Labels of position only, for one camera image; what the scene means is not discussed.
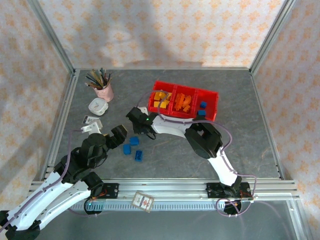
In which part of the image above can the white square clock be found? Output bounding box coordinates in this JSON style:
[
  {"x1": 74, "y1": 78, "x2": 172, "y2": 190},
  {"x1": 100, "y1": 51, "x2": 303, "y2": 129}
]
[{"x1": 88, "y1": 97, "x2": 110, "y2": 117}]

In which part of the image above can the pink cup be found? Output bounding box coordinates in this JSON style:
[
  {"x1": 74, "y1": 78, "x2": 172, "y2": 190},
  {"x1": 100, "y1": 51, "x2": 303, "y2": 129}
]
[{"x1": 94, "y1": 81, "x2": 115, "y2": 103}]

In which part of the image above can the playing card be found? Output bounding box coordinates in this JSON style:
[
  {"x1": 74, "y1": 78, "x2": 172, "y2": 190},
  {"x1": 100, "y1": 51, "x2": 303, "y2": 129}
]
[{"x1": 131, "y1": 191, "x2": 155, "y2": 213}]

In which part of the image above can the red three-compartment bin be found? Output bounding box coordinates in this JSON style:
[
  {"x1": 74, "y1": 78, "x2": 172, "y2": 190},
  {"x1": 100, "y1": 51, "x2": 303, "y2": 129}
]
[{"x1": 147, "y1": 79, "x2": 220, "y2": 123}]

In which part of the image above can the orange patterned backdrop cloth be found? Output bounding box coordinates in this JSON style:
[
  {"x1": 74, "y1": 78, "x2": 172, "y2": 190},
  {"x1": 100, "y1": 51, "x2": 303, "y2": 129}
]
[{"x1": 0, "y1": 0, "x2": 320, "y2": 211}]

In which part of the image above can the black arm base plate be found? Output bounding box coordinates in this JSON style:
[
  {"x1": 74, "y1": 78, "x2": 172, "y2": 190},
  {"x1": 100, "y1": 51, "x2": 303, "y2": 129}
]
[
  {"x1": 99, "y1": 183, "x2": 120, "y2": 200},
  {"x1": 206, "y1": 182, "x2": 252, "y2": 200}
]

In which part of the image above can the aluminium side rail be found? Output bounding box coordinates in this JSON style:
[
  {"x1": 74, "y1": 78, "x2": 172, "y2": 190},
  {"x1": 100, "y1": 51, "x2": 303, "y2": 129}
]
[
  {"x1": 32, "y1": 71, "x2": 81, "y2": 182},
  {"x1": 249, "y1": 71, "x2": 287, "y2": 181}
]

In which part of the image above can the wide aluminium mounting rail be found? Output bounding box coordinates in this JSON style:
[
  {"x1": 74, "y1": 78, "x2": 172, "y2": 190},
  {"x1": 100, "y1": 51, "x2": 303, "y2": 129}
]
[{"x1": 29, "y1": 177, "x2": 301, "y2": 201}]

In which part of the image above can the grey slotted cable duct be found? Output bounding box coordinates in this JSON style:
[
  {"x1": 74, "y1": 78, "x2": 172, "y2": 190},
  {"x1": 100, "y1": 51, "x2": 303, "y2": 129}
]
[{"x1": 61, "y1": 201, "x2": 226, "y2": 211}]

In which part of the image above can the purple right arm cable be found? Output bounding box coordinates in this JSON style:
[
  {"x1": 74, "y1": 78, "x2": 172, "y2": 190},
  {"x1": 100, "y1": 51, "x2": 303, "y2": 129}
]
[{"x1": 136, "y1": 91, "x2": 258, "y2": 218}]

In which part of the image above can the aluminium frame post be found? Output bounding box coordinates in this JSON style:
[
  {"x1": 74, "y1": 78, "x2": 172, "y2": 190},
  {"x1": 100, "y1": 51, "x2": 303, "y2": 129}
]
[
  {"x1": 248, "y1": 0, "x2": 298, "y2": 76},
  {"x1": 26, "y1": 0, "x2": 77, "y2": 76}
]

